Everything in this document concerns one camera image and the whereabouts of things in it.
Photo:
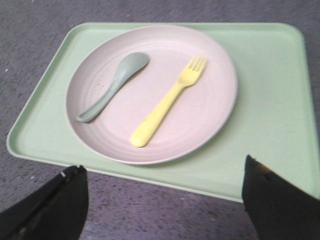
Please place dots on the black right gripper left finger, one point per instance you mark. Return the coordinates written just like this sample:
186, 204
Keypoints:
56, 211

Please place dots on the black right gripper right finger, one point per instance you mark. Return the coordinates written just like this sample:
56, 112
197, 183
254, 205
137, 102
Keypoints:
278, 209

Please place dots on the yellow plastic fork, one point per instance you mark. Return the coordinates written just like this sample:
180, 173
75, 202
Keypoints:
187, 78

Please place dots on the light green tray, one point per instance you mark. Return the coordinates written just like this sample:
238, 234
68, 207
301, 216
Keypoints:
272, 118

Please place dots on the teal green spoon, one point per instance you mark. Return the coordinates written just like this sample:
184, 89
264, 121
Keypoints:
127, 67

